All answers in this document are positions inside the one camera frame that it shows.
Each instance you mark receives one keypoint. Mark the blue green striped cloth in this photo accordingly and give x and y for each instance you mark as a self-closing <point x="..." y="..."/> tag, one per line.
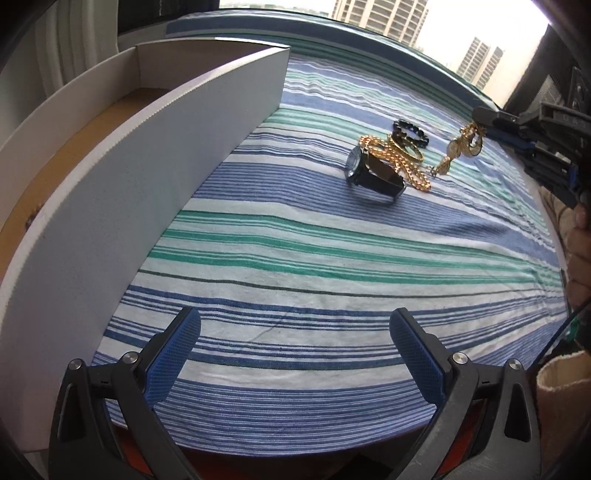
<point x="323" y="277"/>

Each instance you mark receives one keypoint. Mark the black framed window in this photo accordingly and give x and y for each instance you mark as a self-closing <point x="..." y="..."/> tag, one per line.
<point x="461" y="18"/>

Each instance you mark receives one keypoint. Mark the slim beige tower building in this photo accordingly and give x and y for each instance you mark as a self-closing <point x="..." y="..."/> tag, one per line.
<point x="480" y="60"/>

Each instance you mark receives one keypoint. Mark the beige pillow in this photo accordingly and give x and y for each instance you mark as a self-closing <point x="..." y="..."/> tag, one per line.
<point x="554" y="207"/>

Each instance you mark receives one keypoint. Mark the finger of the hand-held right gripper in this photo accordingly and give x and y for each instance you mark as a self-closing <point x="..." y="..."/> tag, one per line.
<point x="503" y="120"/>
<point x="545" y="161"/>

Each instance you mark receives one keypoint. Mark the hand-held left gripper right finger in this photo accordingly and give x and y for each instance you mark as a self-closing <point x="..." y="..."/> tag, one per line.
<point x="413" y="344"/>

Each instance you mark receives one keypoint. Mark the black wristwatch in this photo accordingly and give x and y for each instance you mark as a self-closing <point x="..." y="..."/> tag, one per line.
<point x="374" y="177"/>

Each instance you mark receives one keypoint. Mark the gold wristwatch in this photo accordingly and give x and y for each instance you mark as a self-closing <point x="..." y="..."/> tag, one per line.
<point x="455" y="150"/>

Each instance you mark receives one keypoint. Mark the white curtain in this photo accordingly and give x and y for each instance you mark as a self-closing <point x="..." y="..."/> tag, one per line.
<point x="69" y="41"/>

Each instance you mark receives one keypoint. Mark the black and gold bangle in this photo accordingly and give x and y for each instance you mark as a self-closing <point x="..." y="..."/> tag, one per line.
<point x="400" y="144"/>

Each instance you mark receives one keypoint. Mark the white cardboard box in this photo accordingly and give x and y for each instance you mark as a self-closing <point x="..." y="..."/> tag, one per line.
<point x="138" y="207"/>

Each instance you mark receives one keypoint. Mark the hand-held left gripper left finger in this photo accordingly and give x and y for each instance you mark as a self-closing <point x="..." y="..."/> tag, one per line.
<point x="178" y="341"/>

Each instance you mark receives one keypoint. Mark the beige knitted cloth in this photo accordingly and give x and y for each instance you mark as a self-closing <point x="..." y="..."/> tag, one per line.
<point x="563" y="383"/>

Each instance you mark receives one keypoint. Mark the tall round tower building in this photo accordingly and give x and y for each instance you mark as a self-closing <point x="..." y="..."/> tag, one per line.
<point x="378" y="18"/>

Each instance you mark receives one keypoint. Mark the person's right hand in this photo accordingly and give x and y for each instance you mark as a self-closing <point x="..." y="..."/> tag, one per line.
<point x="581" y="258"/>

